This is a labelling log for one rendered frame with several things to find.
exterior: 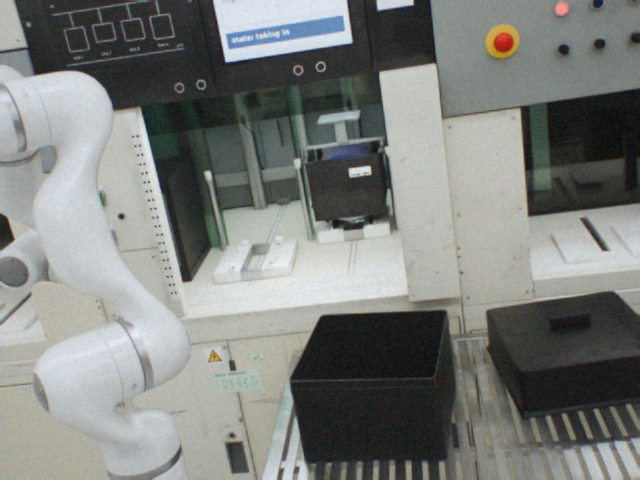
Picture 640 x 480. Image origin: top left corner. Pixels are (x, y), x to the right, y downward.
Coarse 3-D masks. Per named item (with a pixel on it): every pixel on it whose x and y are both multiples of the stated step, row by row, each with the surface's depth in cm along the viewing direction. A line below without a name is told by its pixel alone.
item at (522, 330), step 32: (512, 320) 169; (544, 320) 167; (576, 320) 161; (608, 320) 163; (512, 352) 157; (544, 352) 155; (576, 352) 153; (608, 352) 151; (512, 384) 158; (544, 384) 150; (576, 384) 150; (608, 384) 151
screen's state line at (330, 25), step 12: (288, 24) 169; (300, 24) 169; (312, 24) 168; (324, 24) 168; (336, 24) 168; (228, 36) 171; (240, 36) 171; (252, 36) 170; (264, 36) 170; (276, 36) 170; (288, 36) 170; (300, 36) 170; (312, 36) 169; (228, 48) 172
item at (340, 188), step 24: (336, 120) 223; (336, 144) 229; (384, 144) 228; (312, 168) 223; (336, 168) 222; (360, 168) 221; (384, 168) 241; (312, 192) 225; (336, 192) 225; (360, 192) 224; (384, 192) 224; (336, 216) 227
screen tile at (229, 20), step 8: (264, 0) 168; (272, 0) 167; (224, 8) 169; (232, 8) 169; (240, 8) 169; (248, 8) 169; (256, 8) 168; (264, 8) 168; (272, 8) 168; (224, 16) 170; (232, 16) 169; (240, 16) 169; (248, 16) 169; (256, 16) 169; (264, 16) 169; (272, 16) 169; (224, 24) 170; (232, 24) 170; (240, 24) 170
